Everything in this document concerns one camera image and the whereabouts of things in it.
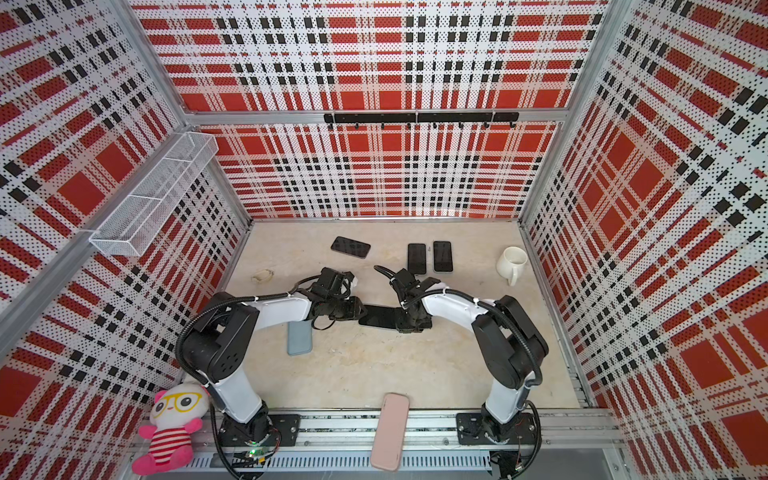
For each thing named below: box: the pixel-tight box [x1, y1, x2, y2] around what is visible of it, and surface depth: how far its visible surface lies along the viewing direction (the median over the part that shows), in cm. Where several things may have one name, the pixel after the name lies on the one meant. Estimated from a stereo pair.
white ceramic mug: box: [496, 246, 528, 286], surface depth 101 cm
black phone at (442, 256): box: [433, 241, 453, 272], surface depth 113 cm
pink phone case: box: [370, 393, 410, 472], surface depth 75 cm
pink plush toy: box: [132, 383, 210, 476], surface depth 71 cm
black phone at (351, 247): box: [331, 236, 371, 259], surface depth 116 cm
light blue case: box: [287, 320, 313, 355], surface depth 90 cm
